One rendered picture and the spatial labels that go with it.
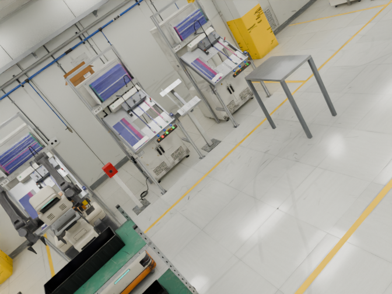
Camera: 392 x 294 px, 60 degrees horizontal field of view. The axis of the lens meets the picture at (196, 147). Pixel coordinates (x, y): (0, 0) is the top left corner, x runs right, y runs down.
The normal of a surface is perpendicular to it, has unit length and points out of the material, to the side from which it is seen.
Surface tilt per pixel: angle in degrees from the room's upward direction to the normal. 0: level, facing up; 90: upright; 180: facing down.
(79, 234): 98
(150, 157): 90
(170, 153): 90
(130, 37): 90
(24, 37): 90
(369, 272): 0
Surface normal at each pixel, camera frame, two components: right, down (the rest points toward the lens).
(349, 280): -0.52, -0.75
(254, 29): 0.47, 0.17
